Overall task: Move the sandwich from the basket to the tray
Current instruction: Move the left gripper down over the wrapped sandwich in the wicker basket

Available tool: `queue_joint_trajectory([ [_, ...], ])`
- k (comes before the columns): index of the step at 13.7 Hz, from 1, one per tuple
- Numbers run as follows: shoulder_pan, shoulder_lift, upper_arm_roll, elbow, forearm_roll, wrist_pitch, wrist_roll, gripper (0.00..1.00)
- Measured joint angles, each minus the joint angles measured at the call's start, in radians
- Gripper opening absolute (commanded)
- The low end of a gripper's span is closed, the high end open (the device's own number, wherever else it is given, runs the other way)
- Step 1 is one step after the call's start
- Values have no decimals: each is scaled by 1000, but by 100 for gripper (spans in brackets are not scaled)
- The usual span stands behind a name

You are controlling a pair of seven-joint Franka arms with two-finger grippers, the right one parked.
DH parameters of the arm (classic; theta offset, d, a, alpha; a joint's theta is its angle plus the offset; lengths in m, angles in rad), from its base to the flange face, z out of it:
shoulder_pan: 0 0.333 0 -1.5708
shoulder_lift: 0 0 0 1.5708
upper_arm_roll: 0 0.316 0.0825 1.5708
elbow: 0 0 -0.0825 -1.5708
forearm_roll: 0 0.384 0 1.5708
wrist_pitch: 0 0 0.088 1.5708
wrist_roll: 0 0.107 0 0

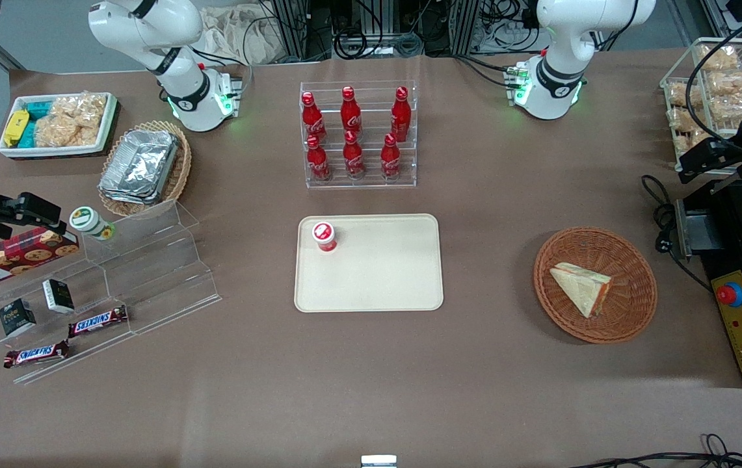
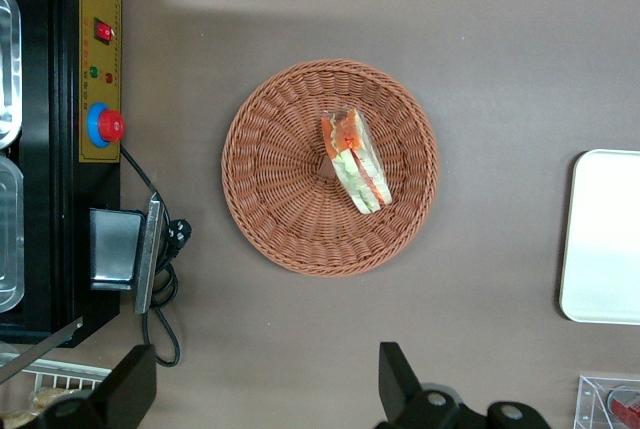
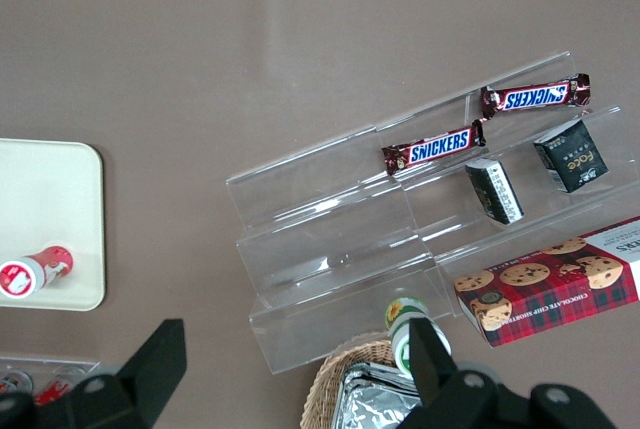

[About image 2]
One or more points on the round brown wicker basket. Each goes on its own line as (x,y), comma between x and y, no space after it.
(280,174)

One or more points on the red white drink can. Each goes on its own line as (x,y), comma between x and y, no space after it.
(625,401)

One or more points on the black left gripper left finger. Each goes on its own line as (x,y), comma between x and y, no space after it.
(127,384)

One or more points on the cream plastic tray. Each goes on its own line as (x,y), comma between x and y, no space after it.
(605,239)

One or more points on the steel food container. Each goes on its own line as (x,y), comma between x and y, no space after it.
(9,234)
(7,74)

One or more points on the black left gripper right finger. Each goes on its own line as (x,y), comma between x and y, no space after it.
(400,389)

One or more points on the black sealing machine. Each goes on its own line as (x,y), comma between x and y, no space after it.
(45,149)

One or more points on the clear acrylic box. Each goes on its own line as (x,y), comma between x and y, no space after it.
(592,401)

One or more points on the wrapped bread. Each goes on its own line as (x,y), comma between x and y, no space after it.
(40,399)

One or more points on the plastic-wrapped triangle sandwich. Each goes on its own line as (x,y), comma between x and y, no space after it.
(357,164)

